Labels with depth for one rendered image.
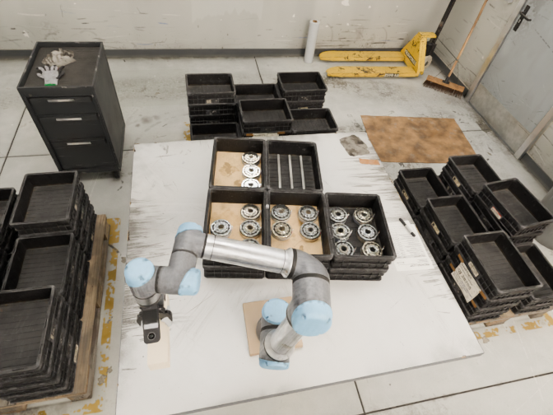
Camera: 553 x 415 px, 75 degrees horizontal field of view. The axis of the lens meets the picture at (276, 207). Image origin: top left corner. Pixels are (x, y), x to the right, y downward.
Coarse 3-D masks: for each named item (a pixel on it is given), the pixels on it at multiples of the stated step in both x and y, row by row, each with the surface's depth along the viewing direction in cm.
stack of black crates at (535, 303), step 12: (528, 252) 258; (540, 252) 249; (540, 264) 250; (540, 276) 249; (552, 276) 242; (540, 288) 243; (552, 288) 243; (528, 300) 230; (540, 300) 225; (552, 300) 233; (516, 312) 241
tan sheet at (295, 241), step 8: (296, 208) 194; (296, 216) 190; (272, 224) 185; (296, 224) 187; (296, 232) 183; (272, 240) 179; (288, 240) 180; (296, 240) 180; (304, 240) 181; (320, 240) 182; (280, 248) 176; (296, 248) 177; (304, 248) 178; (312, 248) 178; (320, 248) 179
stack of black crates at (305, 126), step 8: (296, 112) 312; (304, 112) 314; (312, 112) 315; (320, 112) 317; (328, 112) 314; (296, 120) 317; (304, 120) 318; (312, 120) 319; (320, 120) 321; (328, 120) 316; (296, 128) 310; (304, 128) 311; (312, 128) 312; (320, 128) 313; (328, 128) 297; (336, 128) 298
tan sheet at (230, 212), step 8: (216, 208) 188; (224, 208) 189; (232, 208) 189; (240, 208) 190; (216, 216) 185; (224, 216) 186; (232, 216) 186; (232, 224) 183; (240, 224) 183; (232, 232) 180
